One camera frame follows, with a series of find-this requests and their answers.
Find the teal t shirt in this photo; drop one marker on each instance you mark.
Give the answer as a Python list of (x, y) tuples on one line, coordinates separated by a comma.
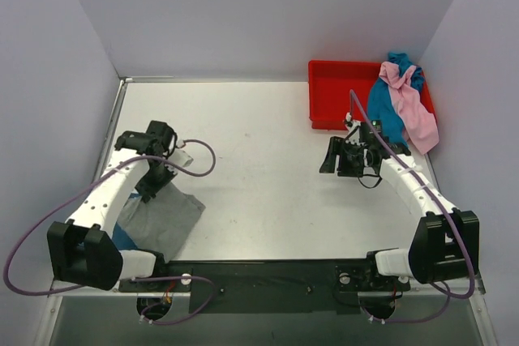
[(379, 105)]

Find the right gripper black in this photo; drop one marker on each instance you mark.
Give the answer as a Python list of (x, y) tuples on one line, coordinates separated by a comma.
[(345, 158)]

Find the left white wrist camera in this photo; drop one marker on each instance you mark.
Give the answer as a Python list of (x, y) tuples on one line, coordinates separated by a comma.
[(181, 158)]

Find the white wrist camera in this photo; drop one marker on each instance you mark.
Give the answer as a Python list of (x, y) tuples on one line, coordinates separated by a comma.
[(181, 158), (353, 127)]

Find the red plastic bin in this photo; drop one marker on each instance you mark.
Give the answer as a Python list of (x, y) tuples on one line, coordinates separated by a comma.
[(330, 83)]

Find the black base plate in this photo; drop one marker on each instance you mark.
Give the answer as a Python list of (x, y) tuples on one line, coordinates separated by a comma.
[(209, 302)]

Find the folded dark blue t shirt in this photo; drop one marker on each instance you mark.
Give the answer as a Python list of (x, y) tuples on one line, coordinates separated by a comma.
[(120, 237)]

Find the pink t shirt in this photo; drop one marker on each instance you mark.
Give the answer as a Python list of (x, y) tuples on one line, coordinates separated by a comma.
[(419, 124)]

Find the grey t shirt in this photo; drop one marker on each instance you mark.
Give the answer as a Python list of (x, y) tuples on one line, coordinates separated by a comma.
[(164, 223)]

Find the aluminium front rail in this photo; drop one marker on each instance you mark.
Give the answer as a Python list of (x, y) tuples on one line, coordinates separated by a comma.
[(81, 287)]

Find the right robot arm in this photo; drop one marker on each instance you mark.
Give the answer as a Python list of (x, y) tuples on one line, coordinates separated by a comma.
[(445, 245)]

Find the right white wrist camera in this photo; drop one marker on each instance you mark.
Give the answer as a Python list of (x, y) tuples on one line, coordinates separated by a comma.
[(353, 127)]

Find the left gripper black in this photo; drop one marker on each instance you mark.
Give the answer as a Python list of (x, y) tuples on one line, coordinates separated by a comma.
[(153, 184)]

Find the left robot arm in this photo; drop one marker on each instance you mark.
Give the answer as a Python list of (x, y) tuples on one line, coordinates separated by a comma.
[(81, 248)]

